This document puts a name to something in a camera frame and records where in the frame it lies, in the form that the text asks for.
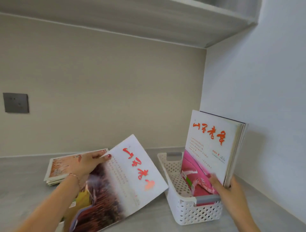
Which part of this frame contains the grey overhead shelf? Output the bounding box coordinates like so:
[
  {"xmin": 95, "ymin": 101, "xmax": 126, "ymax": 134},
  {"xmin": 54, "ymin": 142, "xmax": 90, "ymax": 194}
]
[{"xmin": 0, "ymin": 0, "xmax": 262, "ymax": 49}]

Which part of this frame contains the person's left forearm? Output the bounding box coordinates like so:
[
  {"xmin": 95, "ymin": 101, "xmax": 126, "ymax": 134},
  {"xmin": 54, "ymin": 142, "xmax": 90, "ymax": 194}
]
[{"xmin": 15, "ymin": 176, "xmax": 82, "ymax": 232}]

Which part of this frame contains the stack of magazines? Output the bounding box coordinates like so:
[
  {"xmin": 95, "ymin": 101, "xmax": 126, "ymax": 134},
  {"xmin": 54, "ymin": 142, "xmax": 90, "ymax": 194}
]
[{"xmin": 44, "ymin": 148, "xmax": 109, "ymax": 186}]

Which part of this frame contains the pink cover magazine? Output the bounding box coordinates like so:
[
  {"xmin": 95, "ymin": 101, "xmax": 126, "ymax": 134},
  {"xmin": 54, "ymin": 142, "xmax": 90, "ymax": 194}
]
[{"xmin": 180, "ymin": 110, "xmax": 245, "ymax": 206}]

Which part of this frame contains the thin beaded wrist bracelet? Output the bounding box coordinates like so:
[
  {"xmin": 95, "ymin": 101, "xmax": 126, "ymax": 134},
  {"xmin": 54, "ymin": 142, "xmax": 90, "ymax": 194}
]
[{"xmin": 68, "ymin": 173, "xmax": 82, "ymax": 190}]

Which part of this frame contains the person's left hand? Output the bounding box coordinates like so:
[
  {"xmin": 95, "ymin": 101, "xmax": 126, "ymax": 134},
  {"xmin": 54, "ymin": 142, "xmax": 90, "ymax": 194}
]
[{"xmin": 68, "ymin": 151, "xmax": 112, "ymax": 190}]

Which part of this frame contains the person's right forearm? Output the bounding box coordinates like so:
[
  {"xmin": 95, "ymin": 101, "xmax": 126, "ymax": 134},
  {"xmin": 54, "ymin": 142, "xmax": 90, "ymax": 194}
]
[{"xmin": 230, "ymin": 209, "xmax": 261, "ymax": 232}]

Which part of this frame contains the bundle of white-edged magazines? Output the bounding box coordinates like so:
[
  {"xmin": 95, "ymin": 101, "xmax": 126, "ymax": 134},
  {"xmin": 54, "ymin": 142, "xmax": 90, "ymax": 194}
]
[{"xmin": 200, "ymin": 111, "xmax": 249, "ymax": 190}]

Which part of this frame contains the person's right hand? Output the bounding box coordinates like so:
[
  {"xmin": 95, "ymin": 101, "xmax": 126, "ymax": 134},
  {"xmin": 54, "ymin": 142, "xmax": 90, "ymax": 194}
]
[{"xmin": 207, "ymin": 173, "xmax": 249, "ymax": 217}]

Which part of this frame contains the white landscape cover magazine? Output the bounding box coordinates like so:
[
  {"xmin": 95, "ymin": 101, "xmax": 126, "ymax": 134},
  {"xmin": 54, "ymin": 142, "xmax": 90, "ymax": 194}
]
[{"xmin": 63, "ymin": 134, "xmax": 169, "ymax": 232}]

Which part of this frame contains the grey wall socket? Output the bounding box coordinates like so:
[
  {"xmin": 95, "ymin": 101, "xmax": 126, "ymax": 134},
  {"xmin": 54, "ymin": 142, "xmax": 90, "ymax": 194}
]
[{"xmin": 3, "ymin": 92, "xmax": 30, "ymax": 114}]

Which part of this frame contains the white perforated plastic basket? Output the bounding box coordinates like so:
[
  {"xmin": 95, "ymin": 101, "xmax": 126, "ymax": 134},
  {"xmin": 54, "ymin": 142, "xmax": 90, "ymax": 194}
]
[{"xmin": 157, "ymin": 152, "xmax": 223, "ymax": 226}]

